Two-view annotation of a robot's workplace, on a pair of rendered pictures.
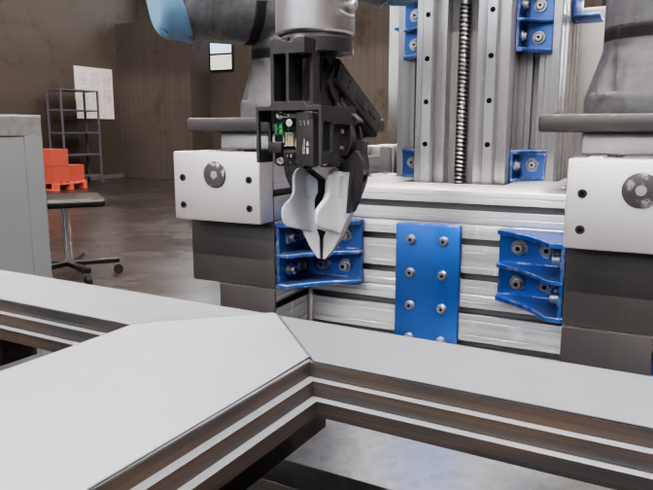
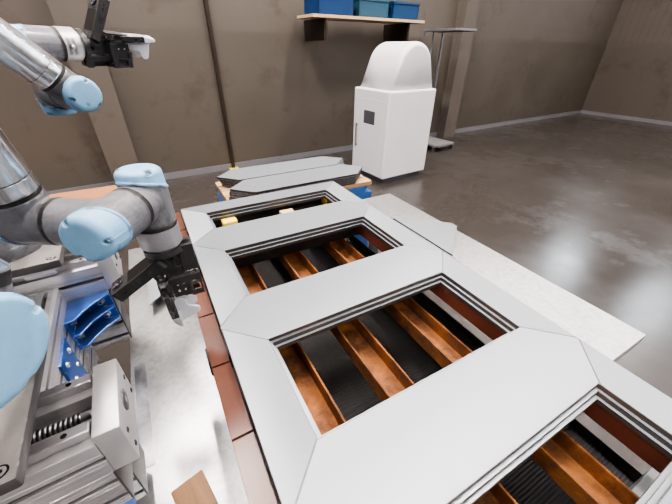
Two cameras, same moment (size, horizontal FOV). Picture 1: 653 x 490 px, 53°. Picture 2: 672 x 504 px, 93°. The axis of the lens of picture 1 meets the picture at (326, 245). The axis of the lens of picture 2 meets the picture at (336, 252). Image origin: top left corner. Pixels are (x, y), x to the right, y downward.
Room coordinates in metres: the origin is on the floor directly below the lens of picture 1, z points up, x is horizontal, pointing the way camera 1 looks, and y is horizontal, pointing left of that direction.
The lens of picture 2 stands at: (0.93, 0.58, 1.43)
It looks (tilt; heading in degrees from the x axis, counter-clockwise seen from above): 32 degrees down; 211
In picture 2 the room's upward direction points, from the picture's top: 1 degrees clockwise
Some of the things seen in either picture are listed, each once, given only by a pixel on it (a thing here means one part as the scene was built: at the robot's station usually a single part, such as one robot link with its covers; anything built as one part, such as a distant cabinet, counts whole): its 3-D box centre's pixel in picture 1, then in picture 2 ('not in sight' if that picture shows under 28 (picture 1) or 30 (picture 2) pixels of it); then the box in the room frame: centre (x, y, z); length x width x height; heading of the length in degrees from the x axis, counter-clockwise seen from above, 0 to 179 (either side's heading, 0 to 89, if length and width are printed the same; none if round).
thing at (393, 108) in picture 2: not in sight; (391, 113); (-3.09, -1.07, 0.75); 0.77 x 0.65 x 1.51; 155
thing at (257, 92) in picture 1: (290, 85); not in sight; (1.02, 0.06, 1.09); 0.15 x 0.15 x 0.10
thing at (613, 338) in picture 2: not in sight; (453, 251); (-0.27, 0.42, 0.73); 1.20 x 0.26 x 0.03; 61
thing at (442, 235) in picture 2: not in sight; (429, 229); (-0.34, 0.29, 0.77); 0.45 x 0.20 x 0.04; 61
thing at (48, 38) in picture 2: not in sight; (32, 45); (0.53, -0.52, 1.43); 0.11 x 0.08 x 0.09; 179
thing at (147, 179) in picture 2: not in sight; (145, 198); (0.65, 0.01, 1.20); 0.09 x 0.08 x 0.11; 28
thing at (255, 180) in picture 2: not in sight; (294, 176); (-0.45, -0.54, 0.82); 0.80 x 0.40 x 0.06; 151
